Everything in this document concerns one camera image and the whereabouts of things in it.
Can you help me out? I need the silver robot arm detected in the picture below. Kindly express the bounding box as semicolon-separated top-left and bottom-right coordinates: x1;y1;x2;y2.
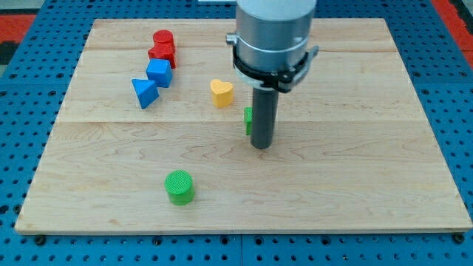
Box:
226;0;319;94

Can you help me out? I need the green star block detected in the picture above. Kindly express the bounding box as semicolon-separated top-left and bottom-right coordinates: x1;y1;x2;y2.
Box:
243;106;253;135

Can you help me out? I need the red star block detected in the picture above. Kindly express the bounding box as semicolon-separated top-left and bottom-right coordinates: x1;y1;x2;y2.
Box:
148;44;177;69

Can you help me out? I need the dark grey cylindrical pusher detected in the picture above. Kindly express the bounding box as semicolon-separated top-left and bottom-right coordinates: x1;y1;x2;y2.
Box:
251;88;279;149

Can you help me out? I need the yellow heart block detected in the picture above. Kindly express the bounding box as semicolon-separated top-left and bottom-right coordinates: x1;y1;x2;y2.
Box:
210;79;234;108

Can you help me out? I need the green cylinder block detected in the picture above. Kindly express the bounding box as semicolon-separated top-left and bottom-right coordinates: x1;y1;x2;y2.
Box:
164;170;195;205

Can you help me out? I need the light wooden board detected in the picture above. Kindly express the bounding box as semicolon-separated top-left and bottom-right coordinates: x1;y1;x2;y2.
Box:
15;18;472;235

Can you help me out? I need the blue cube block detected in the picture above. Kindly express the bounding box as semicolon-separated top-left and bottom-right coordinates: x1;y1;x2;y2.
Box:
146;58;173;88

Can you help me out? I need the blue triangle block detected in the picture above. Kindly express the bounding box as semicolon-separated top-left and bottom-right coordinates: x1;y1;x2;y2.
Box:
132;79;160;109

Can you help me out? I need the red cylinder block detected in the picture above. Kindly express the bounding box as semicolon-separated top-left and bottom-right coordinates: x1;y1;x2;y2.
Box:
152;30;174;46

